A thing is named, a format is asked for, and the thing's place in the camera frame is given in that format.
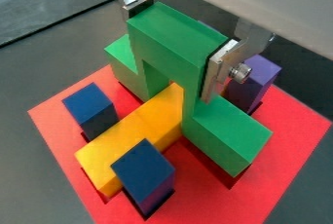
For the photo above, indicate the red base board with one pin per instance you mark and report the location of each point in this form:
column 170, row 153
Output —
column 201, row 201

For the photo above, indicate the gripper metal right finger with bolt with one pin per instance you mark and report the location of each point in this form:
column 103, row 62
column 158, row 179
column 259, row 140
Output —
column 225, row 62

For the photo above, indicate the purple block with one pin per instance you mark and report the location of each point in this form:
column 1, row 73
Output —
column 246, row 95

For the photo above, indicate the yellow block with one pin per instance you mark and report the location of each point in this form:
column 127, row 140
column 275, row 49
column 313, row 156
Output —
column 154, row 121

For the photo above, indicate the dark blue block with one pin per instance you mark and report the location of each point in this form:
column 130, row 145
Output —
column 92, row 110
column 146, row 175

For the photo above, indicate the green stepped block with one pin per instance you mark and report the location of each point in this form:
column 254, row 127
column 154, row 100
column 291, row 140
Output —
column 163, row 50

